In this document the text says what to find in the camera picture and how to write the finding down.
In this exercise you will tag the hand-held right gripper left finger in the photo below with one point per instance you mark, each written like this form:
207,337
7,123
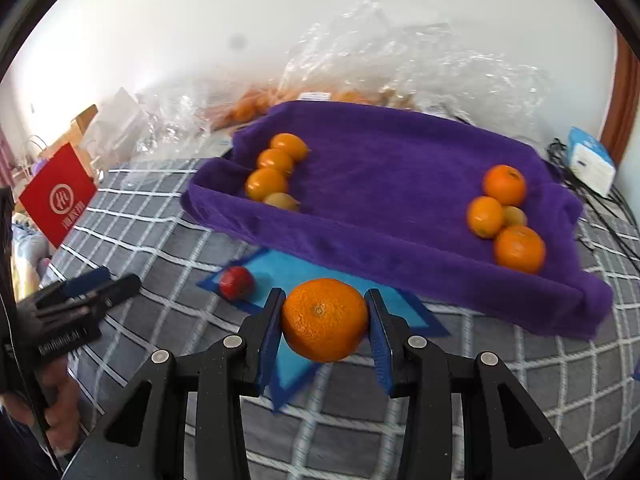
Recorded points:
270,340

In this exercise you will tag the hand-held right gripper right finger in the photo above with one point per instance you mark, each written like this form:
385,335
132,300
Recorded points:
380,345

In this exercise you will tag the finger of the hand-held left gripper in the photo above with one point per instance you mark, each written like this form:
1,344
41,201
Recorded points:
87,280
117,287

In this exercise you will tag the large round orange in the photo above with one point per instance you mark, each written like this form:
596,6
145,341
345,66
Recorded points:
325,320

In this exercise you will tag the red strawberry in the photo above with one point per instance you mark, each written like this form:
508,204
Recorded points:
236,282

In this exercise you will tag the yellow-green round fruit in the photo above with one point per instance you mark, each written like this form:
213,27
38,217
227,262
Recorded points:
516,216
281,202

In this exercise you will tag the small orange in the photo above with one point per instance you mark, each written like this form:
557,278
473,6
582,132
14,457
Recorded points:
266,184

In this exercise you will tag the round mandarin orange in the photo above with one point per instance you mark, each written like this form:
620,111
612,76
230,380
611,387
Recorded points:
520,249
485,216
505,185

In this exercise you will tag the oval orange kumquat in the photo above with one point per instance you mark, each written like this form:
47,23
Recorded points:
275,161
290,145

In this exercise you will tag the person's left hand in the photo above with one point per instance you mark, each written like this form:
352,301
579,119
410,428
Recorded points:
65,410

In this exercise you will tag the grey checked bedsheet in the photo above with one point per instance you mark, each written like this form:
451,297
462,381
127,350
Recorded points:
175,240

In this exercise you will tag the red paper bag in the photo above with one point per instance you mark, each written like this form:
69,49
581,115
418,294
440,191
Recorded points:
57,200

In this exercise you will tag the purple towel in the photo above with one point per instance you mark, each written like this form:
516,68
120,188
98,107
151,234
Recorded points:
375,185

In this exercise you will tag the brown cardboard box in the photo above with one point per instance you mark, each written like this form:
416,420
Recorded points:
82,120

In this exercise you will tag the clear crumpled plastic bag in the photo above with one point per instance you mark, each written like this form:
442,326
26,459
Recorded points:
170,125

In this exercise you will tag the clear zip bag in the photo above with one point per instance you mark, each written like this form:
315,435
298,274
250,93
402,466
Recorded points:
120,110

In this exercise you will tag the pile of bagged oranges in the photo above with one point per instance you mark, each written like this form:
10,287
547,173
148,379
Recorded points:
245,107
350,96

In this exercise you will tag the white paper label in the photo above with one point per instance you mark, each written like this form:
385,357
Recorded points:
315,96

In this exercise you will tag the white and blue box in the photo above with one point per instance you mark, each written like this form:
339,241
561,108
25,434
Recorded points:
590,160

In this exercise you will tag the large clear plastic bag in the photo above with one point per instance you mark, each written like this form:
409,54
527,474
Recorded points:
400,50

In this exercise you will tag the brown wooden door frame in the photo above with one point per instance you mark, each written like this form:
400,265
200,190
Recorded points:
625,110

